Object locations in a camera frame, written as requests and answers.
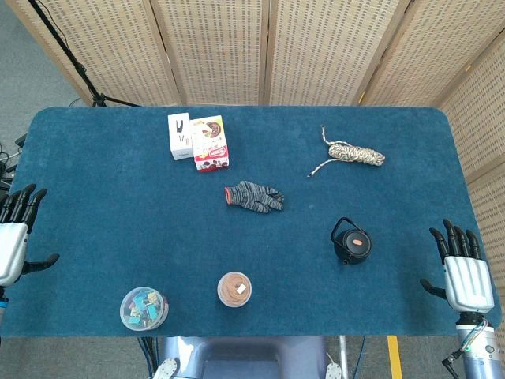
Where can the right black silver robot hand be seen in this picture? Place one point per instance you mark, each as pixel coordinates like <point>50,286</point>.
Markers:
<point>467,282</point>

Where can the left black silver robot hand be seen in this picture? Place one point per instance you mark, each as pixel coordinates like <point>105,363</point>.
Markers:
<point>12,241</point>

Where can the black kettle lid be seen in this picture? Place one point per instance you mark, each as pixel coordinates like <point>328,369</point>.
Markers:
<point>355,241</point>

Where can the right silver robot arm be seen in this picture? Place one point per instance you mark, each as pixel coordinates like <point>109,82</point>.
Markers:
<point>483,351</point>

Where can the silver metal pole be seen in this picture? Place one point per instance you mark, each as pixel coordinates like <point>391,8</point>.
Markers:
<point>343,355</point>

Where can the blue table cloth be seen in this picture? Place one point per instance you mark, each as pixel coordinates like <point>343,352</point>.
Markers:
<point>158,221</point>

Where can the clear jar of binder clips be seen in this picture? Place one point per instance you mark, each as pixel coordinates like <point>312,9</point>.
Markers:
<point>144,309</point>

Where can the black tripod stand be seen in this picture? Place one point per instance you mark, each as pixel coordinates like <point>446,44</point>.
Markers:
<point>81,71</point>

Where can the white carton box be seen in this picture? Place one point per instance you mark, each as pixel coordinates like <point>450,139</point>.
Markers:
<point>179,138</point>

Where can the red white snack box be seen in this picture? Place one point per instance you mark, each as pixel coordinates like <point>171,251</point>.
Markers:
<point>209,146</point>

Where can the clear jar of rubber bands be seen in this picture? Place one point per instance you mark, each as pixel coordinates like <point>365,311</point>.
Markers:
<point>234,289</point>

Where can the grey striped knit glove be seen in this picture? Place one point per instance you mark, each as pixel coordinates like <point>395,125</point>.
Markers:
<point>252,196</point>

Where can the blue grey robot torso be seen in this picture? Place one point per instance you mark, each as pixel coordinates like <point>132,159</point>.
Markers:
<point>244,357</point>

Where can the woven wooden folding screen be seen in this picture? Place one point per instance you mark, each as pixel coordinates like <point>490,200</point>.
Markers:
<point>221,47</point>

